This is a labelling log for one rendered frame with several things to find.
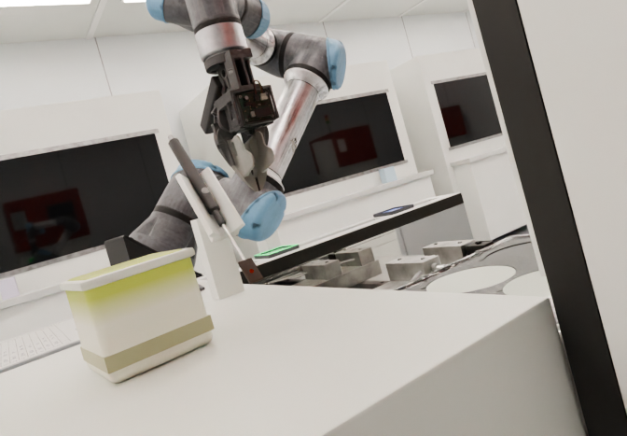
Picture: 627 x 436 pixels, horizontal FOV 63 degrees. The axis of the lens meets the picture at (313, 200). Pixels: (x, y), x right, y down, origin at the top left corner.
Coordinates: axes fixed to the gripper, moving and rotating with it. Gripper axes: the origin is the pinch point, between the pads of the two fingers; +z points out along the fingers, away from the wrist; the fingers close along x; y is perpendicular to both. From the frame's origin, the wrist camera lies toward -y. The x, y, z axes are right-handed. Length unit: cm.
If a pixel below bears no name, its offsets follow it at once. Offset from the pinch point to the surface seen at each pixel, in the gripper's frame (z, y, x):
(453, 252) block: 17.9, 19.9, 18.7
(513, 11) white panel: -2, 60, -15
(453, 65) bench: -81, -276, 396
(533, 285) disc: 17.9, 42.2, 4.8
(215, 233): 4.9, 28.1, -19.4
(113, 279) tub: 5, 40, -31
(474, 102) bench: -40, -276, 412
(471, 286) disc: 17.9, 35.2, 4.1
